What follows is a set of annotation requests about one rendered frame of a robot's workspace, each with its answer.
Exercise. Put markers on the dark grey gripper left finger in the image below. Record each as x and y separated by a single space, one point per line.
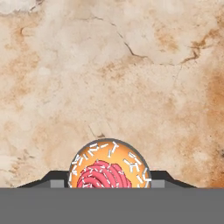
55 178

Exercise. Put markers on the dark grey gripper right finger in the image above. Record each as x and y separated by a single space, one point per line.
162 178

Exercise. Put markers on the orange cupcake with pink frosting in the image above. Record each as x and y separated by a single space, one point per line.
109 166

